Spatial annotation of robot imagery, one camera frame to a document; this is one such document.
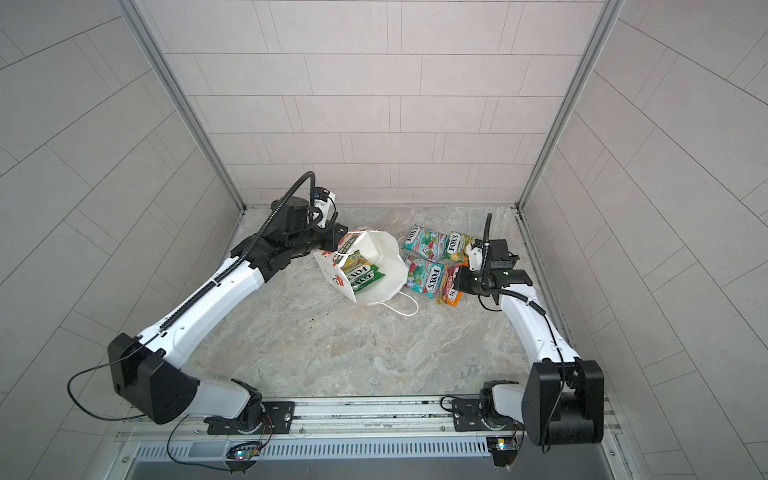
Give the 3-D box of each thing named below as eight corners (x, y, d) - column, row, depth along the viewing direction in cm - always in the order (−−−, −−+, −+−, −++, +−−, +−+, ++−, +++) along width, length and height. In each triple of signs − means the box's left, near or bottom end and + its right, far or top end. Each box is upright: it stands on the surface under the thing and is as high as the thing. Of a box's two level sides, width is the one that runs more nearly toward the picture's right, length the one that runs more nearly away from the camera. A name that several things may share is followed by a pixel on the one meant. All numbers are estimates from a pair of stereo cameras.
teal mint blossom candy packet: (402, 249, 106) (402, 243, 104) (411, 229, 112) (412, 223, 109) (442, 261, 103) (443, 256, 100) (449, 241, 109) (451, 235, 106)
